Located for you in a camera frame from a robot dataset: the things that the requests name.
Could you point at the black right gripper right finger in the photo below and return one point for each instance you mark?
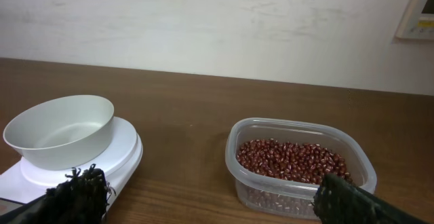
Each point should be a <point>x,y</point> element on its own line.
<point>339,202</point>

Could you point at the beige wall control panel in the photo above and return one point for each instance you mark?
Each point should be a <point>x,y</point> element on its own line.
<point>417,21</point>

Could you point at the red adzuki beans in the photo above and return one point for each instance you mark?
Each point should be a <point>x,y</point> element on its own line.
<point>303,163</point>

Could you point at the clear plastic bean container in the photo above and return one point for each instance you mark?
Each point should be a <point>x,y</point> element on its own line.
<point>291,198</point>

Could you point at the white digital kitchen scale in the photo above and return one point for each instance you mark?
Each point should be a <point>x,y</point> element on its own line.
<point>24,182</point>

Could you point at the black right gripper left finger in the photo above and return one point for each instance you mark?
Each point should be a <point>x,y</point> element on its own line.
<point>82,199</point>

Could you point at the white plastic bowl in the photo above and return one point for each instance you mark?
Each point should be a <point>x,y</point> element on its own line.
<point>62,133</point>

